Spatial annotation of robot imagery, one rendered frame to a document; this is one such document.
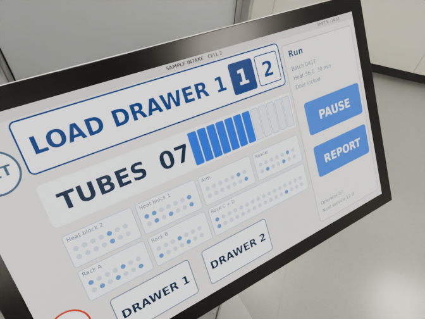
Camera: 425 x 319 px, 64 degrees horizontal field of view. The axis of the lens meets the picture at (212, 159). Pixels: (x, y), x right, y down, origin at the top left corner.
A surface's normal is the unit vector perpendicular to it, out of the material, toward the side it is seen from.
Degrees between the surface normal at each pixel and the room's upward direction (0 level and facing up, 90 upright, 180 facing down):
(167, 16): 90
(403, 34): 90
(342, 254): 0
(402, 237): 0
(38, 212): 50
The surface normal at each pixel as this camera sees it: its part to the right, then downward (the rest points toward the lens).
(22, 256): 0.43, 0.12
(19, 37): -0.30, 0.73
